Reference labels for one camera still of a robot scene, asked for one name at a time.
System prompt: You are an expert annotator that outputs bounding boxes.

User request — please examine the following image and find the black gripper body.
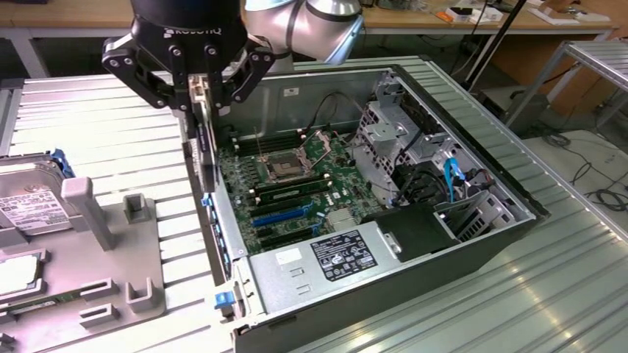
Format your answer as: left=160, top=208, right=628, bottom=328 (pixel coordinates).
left=130, top=0, right=250, bottom=74

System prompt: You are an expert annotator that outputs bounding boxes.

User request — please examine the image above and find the green graphics card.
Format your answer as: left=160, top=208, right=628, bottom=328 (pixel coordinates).
left=184, top=73, right=220, bottom=194

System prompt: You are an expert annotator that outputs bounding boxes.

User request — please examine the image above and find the empty black RAM slot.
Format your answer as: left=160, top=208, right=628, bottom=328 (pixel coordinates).
left=252, top=175, right=328, bottom=190
left=236, top=141, right=302, bottom=152
left=234, top=132, right=302, bottom=145

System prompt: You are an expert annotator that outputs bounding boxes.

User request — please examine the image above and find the thin metal locking lever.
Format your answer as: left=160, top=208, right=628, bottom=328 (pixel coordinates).
left=254, top=126, right=270, bottom=163

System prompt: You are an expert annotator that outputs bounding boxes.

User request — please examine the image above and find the metal socket cover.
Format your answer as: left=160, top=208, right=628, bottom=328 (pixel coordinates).
left=296, top=130, right=335, bottom=163

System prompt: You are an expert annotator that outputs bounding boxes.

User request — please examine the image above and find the CPU socket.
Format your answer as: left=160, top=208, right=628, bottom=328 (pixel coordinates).
left=262, top=150, right=315, bottom=183

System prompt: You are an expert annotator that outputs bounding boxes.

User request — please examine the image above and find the green motherboard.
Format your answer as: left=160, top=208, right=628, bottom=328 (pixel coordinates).
left=215, top=128, right=388, bottom=254

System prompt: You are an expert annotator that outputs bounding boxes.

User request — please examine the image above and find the silver disk bay cage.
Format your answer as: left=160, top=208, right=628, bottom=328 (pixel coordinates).
left=354, top=99, right=431, bottom=185

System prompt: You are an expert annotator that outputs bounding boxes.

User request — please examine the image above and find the long wooden desk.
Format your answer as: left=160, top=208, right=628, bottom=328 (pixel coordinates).
left=0, top=0, right=619, bottom=78

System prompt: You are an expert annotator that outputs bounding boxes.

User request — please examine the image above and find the installed RAM stick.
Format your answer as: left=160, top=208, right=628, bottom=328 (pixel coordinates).
left=255, top=182, right=331, bottom=205

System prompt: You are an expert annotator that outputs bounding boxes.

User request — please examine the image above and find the long black expansion slot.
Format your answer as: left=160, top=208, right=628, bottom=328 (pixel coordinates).
left=262, top=228, right=315, bottom=248
left=248, top=198, right=315, bottom=220

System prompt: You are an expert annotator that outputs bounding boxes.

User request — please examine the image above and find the silver hard disk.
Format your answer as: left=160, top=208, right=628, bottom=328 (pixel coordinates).
left=0, top=156, right=83, bottom=236

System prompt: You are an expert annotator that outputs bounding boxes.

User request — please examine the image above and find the blue expansion slot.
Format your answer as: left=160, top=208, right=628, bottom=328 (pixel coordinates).
left=251, top=205, right=315, bottom=228

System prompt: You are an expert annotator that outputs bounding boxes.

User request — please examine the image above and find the small silver heatsink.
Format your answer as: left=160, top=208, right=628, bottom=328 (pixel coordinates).
left=327, top=210, right=364, bottom=226

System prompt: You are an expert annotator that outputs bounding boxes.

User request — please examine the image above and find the orange and white box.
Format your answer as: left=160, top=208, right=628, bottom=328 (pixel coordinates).
left=436, top=6, right=504, bottom=25

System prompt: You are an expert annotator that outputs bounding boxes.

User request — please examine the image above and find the black slanted pole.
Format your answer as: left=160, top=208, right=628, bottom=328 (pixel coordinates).
left=463, top=0, right=530, bottom=91

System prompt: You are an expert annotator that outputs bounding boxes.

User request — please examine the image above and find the grey parts rack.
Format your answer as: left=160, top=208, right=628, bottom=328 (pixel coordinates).
left=0, top=175, right=171, bottom=353

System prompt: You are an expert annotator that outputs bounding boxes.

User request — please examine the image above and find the grey power supply unit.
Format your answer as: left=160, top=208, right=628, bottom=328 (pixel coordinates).
left=247, top=220, right=403, bottom=315

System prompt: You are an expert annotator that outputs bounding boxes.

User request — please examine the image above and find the silver CPU chip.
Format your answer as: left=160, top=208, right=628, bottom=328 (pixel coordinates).
left=0, top=255, right=43, bottom=297

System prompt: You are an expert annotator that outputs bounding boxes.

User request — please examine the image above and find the slanted silver disk bay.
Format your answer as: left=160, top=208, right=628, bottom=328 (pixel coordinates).
left=434, top=189, right=519, bottom=243

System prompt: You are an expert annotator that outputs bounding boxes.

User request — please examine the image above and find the white paper stack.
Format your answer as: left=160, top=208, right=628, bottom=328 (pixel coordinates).
left=527, top=2, right=583, bottom=26

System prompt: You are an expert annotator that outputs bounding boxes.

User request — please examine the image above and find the green loose RAM stick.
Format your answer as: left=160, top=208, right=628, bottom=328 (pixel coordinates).
left=0, top=286, right=107, bottom=317

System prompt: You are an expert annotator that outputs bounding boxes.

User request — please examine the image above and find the open black PC case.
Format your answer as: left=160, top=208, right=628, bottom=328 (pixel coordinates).
left=171, top=64, right=550, bottom=353

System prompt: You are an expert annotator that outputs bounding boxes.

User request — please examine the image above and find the black looped wire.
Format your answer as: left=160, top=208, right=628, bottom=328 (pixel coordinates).
left=307, top=91, right=364, bottom=133

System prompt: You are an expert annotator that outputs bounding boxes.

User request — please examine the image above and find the blue disk bracket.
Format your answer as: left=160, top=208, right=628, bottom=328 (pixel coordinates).
left=47, top=148, right=76, bottom=181

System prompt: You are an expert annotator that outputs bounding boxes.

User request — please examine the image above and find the black wire bundle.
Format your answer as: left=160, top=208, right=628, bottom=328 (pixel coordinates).
left=391, top=161, right=455, bottom=207

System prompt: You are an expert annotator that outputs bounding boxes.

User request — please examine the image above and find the blue flat wire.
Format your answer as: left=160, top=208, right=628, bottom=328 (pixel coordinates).
left=443, top=157, right=466, bottom=203

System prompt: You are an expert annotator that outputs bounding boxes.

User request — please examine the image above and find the metal frame table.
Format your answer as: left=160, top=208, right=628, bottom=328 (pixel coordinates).
left=504, top=39, right=628, bottom=128

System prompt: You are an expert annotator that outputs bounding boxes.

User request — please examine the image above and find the black cable tangle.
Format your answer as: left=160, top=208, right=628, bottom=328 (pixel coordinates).
left=544, top=132, right=628, bottom=213

